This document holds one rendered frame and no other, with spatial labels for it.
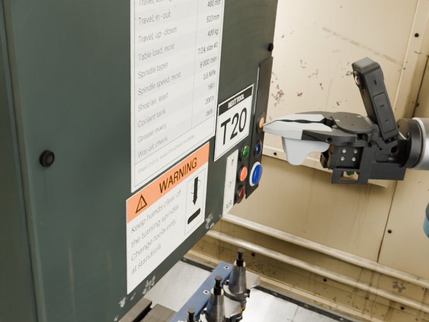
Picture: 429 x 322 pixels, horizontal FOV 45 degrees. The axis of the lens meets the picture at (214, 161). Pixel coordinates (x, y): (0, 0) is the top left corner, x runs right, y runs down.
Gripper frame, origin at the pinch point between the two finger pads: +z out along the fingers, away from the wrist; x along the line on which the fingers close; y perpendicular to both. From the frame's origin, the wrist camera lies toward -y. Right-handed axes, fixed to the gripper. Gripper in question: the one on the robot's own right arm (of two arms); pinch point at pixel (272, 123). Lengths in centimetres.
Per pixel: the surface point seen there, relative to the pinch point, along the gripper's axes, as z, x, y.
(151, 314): 18, 53, 84
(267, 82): 1.2, 0.9, -5.6
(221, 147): 7.7, -10.2, -0.7
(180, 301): 9, 71, 95
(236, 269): -1, 26, 46
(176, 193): 12.8, -18.9, 0.8
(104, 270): 18.9, -29.1, 3.0
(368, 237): -43, 56, 56
